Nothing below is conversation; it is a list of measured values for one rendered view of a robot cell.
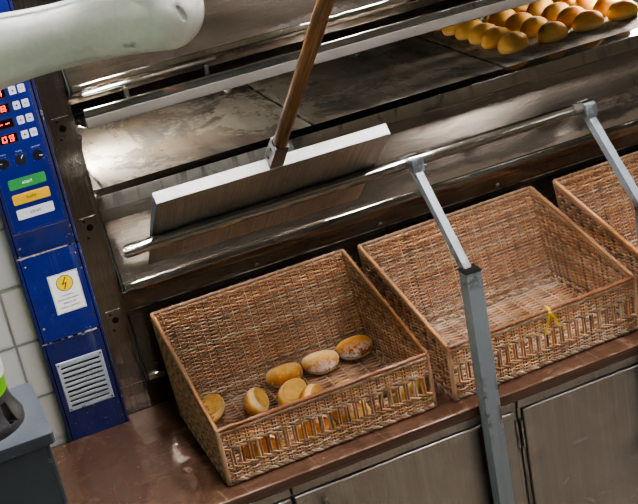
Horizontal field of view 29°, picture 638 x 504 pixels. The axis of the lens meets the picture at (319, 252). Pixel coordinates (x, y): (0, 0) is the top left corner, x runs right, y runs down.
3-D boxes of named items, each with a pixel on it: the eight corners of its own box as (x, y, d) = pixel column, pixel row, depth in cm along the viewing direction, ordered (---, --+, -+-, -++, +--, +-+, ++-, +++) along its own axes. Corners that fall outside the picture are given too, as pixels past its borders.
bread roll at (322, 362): (336, 345, 327) (340, 362, 324) (339, 357, 333) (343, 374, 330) (298, 353, 327) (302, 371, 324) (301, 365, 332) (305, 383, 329)
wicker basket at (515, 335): (369, 334, 347) (352, 243, 336) (542, 270, 364) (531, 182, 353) (454, 405, 305) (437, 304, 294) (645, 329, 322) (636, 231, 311)
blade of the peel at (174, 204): (390, 133, 279) (385, 122, 280) (156, 204, 263) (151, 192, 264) (358, 198, 312) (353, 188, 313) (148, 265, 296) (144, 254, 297)
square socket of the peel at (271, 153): (290, 146, 263) (285, 133, 264) (274, 151, 262) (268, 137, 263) (284, 165, 271) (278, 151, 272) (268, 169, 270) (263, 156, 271)
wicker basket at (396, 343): (169, 404, 331) (145, 311, 320) (361, 335, 347) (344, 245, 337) (227, 490, 289) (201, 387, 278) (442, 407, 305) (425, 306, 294)
